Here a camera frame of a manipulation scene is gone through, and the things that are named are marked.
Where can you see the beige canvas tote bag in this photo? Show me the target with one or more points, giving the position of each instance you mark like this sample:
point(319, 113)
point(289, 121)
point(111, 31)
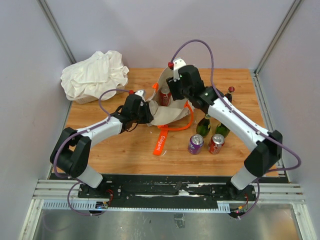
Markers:
point(165, 115)

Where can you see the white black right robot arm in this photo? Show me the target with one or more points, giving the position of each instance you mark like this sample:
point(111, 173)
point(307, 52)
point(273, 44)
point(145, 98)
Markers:
point(265, 146)

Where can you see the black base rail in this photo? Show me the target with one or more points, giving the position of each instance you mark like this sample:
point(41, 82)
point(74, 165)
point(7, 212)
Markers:
point(164, 190)

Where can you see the aluminium corner post left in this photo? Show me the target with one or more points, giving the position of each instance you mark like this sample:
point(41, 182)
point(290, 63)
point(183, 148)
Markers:
point(43, 4)

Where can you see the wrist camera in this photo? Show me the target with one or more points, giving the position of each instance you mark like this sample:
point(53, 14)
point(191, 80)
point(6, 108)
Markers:
point(142, 94)
point(175, 65)

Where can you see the red soda can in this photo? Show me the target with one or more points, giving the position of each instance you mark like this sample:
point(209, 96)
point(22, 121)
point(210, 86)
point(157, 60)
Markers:
point(216, 143)
point(164, 96)

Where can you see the white crumpled cloth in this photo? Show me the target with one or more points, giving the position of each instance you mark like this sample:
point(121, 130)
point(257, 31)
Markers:
point(93, 74)

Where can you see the grey slotted cable duct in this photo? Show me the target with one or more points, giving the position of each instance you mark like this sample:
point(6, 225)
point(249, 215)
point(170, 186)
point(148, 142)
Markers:
point(93, 205)

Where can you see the brown cola glass bottle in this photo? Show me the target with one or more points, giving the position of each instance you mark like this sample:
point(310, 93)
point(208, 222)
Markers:
point(229, 94)

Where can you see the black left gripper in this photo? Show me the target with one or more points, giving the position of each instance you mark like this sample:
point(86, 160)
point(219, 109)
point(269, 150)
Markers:
point(148, 116)

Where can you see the purple soda can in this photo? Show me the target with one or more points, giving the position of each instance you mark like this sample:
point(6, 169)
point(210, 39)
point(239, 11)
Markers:
point(196, 143)

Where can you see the aluminium corner post right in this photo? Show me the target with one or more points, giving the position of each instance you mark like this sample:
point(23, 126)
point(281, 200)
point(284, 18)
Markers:
point(293, 9)

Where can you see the green glass bottle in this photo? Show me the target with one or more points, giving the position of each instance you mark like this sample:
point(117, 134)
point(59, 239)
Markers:
point(203, 128)
point(222, 130)

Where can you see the white plastic basket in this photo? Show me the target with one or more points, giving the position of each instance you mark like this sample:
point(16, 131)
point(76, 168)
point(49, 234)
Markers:
point(85, 98)

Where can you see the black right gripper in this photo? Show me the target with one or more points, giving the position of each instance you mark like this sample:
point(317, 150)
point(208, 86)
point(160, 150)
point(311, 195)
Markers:
point(173, 86)

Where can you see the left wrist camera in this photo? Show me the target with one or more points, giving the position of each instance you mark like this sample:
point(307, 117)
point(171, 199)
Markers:
point(142, 94)

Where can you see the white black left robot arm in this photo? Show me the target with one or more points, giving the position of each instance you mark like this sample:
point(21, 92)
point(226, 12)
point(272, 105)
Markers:
point(72, 150)

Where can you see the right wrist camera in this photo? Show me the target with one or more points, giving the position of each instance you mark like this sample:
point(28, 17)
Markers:
point(175, 65)

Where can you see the aluminium corner post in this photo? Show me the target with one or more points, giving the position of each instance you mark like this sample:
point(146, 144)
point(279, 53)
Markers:
point(293, 9)
point(43, 4)

